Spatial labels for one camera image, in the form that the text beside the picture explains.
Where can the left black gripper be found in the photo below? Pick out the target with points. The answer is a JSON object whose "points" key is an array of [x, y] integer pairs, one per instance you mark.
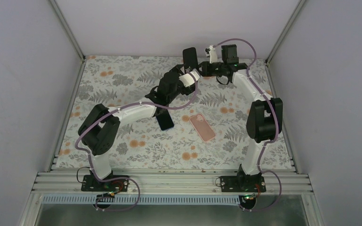
{"points": [[177, 70]]}

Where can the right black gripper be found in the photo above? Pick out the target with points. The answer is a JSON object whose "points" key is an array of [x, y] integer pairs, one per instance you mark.
{"points": [[205, 72]]}

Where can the black phone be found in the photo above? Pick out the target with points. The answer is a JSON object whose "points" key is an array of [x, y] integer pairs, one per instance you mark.
{"points": [[190, 61]]}

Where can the pink phone case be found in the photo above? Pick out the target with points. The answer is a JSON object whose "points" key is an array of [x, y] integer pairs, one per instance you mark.
{"points": [[202, 127]]}

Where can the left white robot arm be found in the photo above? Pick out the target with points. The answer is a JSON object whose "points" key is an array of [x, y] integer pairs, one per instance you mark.
{"points": [[99, 130]]}

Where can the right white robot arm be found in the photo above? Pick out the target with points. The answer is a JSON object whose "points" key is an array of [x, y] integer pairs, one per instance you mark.
{"points": [[264, 122]]}

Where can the floral patterned table mat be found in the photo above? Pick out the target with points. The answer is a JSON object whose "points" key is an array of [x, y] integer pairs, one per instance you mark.
{"points": [[119, 80]]}

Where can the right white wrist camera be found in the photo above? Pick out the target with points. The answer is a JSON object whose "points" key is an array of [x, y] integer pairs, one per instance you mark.
{"points": [[211, 53]]}

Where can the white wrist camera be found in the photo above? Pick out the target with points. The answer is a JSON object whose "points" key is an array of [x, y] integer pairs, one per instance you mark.
{"points": [[211, 53], [190, 78]]}

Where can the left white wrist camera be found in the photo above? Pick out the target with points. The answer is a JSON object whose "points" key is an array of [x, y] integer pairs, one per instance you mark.
{"points": [[190, 78]]}

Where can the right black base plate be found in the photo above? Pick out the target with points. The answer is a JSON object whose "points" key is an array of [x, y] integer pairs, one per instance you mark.
{"points": [[250, 184]]}

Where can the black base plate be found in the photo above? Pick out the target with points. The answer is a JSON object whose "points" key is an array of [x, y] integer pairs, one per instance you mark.
{"points": [[90, 184], [250, 184]]}

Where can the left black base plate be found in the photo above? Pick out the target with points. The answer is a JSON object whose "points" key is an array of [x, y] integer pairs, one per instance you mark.
{"points": [[90, 184]]}

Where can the aluminium rail frame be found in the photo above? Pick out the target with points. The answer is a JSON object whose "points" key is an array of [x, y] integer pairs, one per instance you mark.
{"points": [[171, 182]]}

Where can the grey slotted cable duct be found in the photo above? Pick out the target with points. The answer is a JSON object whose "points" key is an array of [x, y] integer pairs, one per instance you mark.
{"points": [[144, 199]]}

